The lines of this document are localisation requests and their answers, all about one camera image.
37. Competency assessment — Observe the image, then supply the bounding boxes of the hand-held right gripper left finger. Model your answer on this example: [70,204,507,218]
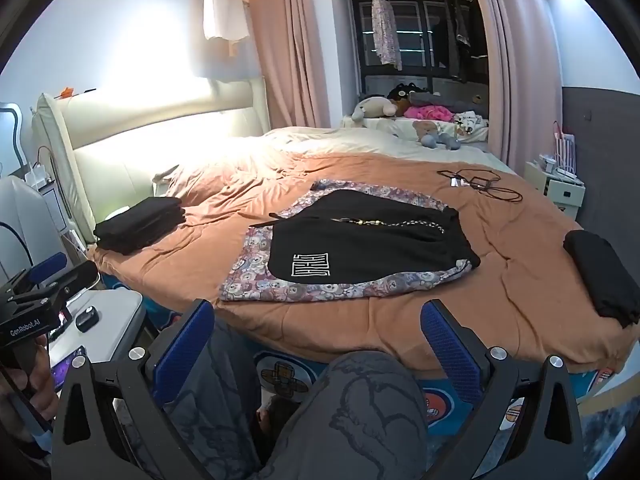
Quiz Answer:
[50,299,221,480]

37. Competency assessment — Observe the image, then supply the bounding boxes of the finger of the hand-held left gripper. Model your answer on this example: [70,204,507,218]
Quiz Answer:
[0,252,69,298]
[47,261,101,295]

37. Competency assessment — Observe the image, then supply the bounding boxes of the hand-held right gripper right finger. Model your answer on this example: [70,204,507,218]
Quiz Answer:
[420,299,585,480]

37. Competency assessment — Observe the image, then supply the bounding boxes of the patterned bear print pants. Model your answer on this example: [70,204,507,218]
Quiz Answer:
[218,178,473,303]

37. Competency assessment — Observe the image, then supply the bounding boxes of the black pants with white print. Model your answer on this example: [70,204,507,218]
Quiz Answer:
[250,190,482,285]

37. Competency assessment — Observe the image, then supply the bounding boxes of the stack of folded black pants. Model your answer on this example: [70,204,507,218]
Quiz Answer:
[93,196,187,255]

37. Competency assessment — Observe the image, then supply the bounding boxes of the person's left hand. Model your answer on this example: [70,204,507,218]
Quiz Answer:
[0,339,61,418]

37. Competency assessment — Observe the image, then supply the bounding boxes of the small black device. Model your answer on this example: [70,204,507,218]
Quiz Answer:
[75,308,101,332]

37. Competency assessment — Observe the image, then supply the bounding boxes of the orange duvet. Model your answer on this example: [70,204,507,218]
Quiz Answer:
[87,152,640,373]

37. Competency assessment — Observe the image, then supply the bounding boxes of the person's left leg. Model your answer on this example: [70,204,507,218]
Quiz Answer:
[170,317,268,480]

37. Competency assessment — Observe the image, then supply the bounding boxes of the person's leg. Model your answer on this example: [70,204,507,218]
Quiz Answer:
[265,350,431,480]
[170,317,268,480]

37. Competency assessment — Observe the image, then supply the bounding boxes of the smartphone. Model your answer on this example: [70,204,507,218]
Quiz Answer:
[50,345,88,391]

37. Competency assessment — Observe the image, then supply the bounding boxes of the cartoon print bed sheet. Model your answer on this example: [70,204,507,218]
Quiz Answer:
[100,280,621,431]

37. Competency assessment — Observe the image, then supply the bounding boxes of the person's right leg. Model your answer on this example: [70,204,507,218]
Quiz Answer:
[265,350,431,480]

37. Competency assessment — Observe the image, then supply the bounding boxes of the cream pillow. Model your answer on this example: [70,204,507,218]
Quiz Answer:
[151,164,183,196]

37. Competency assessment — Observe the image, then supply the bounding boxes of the silver framed mirror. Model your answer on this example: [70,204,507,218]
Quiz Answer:
[0,102,26,176]

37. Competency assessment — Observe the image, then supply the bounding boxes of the cream padded headboard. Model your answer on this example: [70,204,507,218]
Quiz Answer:
[31,76,271,246]

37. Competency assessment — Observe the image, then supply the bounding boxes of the folded black garment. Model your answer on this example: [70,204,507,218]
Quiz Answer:
[563,230,640,330]

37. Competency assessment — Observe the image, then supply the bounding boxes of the white nightstand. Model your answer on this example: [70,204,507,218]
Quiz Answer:
[524,160,586,220]

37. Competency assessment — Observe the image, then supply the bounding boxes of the blue grey plush toy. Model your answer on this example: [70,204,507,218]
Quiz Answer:
[422,132,463,152]

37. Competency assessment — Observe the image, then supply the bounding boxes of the brown teddy bear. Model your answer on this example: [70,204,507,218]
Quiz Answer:
[412,120,441,143]

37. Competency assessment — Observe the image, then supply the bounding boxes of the white printed cloth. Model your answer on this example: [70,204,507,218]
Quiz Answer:
[452,112,490,142]

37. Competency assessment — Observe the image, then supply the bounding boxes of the white rack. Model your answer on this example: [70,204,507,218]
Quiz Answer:
[550,121,577,173]

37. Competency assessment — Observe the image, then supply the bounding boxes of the pink cloth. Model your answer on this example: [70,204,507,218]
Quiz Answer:
[404,104,457,122]

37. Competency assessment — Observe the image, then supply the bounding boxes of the white grey plush toy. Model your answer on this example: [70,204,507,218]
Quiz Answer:
[351,96,401,123]

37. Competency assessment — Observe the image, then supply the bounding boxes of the black brown plush toy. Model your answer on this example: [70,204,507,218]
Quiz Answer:
[387,82,426,106]

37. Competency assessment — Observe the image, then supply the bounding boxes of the pink curtain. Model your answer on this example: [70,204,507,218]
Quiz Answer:
[245,0,361,136]
[465,0,563,166]

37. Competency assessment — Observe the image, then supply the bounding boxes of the white hanging garment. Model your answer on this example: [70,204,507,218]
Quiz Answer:
[201,0,251,43]

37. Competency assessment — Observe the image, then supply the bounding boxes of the dark hanging garment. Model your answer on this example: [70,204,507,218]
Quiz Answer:
[432,0,473,83]

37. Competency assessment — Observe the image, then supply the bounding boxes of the floral hanging garment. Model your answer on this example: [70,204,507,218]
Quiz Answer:
[370,0,403,71]

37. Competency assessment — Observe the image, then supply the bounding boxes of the dark framed window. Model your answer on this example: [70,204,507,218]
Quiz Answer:
[348,0,490,106]

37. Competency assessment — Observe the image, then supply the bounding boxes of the black cable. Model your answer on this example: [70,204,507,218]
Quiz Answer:
[437,167,523,206]

